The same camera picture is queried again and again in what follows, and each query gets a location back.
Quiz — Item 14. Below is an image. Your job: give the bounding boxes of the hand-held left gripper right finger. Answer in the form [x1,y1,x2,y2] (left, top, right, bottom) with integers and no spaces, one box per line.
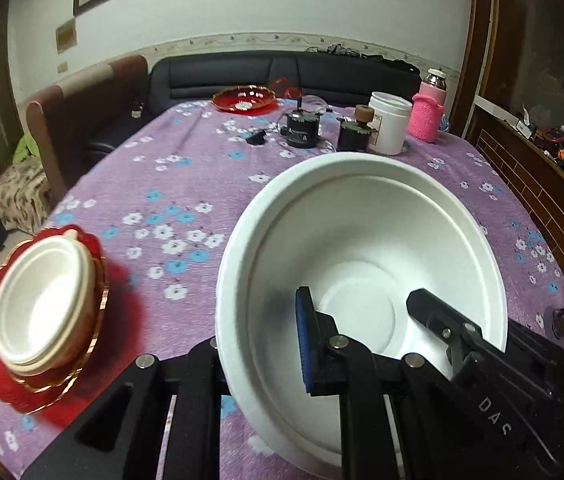
[296,286,513,480]

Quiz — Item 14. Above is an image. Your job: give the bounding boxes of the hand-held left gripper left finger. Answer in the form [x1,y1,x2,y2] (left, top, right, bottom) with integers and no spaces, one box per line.
[22,337,235,480]

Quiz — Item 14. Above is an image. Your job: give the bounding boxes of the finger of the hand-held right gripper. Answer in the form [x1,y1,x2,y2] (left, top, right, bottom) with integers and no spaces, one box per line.
[406,287,489,377]

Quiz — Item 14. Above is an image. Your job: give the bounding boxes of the gold-rimmed red glass plate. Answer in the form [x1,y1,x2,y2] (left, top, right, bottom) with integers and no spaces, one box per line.
[0,227,111,396]

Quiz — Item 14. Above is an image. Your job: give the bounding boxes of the cream plastic bowl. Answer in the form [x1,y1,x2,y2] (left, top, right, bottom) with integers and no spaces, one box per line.
[0,234,97,375]

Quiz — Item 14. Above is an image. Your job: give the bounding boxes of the wooden sideboard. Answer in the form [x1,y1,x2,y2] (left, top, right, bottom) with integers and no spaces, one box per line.
[464,95,564,301]

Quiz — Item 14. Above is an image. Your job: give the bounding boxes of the black device with brown knob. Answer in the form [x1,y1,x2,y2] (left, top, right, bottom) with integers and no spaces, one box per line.
[337,105,379,152]

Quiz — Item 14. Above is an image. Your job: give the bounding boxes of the white plastic jar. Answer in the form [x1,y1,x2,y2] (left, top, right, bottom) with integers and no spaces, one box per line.
[367,91,413,156]

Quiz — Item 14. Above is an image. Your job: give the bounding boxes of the bottle in pink knitted sleeve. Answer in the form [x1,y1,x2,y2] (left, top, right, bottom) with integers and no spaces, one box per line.
[408,67,449,142]

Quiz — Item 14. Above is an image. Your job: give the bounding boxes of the black cylindrical device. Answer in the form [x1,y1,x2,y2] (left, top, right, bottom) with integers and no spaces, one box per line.
[281,105,321,150]

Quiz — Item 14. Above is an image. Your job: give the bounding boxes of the purple floral tablecloth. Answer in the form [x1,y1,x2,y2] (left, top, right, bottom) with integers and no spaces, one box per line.
[0,95,564,480]

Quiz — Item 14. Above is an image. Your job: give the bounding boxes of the clear glass dish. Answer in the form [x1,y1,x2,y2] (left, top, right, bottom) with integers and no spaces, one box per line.
[299,94,330,113]

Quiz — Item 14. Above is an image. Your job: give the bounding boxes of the small red glass plate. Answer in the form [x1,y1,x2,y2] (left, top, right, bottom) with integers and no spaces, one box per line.
[212,86,279,113]

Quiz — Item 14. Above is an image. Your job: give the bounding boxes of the brown patterned blanket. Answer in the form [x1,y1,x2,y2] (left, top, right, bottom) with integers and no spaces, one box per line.
[0,157,52,235]

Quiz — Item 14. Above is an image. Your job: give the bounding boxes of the dark cloth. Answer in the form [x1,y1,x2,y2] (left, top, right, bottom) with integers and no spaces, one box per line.
[307,42,420,73]

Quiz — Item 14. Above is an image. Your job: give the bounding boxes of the black leather sofa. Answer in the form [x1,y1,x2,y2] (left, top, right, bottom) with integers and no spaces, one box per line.
[86,51,423,156]

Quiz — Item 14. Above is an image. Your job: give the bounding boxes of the green cloth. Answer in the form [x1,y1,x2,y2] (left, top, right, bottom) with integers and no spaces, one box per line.
[12,132,37,166]

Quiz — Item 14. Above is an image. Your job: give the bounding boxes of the brown armchair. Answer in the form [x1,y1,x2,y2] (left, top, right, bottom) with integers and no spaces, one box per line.
[26,55,150,201]

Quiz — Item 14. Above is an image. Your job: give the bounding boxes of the brass wall plaque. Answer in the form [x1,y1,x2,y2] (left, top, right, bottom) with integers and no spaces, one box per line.
[56,19,78,53]

